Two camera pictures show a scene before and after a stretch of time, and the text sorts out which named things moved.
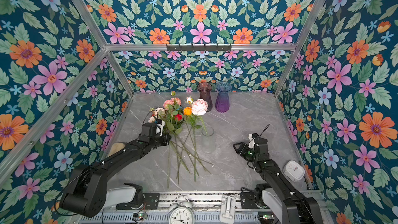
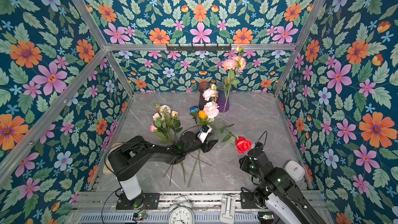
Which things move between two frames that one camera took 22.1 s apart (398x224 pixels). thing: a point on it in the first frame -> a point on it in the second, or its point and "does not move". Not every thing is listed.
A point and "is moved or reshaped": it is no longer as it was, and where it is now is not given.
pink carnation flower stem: (199, 108) -> (211, 109)
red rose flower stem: (178, 117) -> (243, 144)
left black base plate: (148, 201) does not move
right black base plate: (248, 200) does not move
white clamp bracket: (227, 210) does not move
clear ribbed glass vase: (208, 139) is moved or reshaped
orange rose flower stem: (187, 111) -> (199, 117)
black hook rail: (198, 49) does not move
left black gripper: (166, 140) -> (209, 146)
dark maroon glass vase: (205, 88) does not move
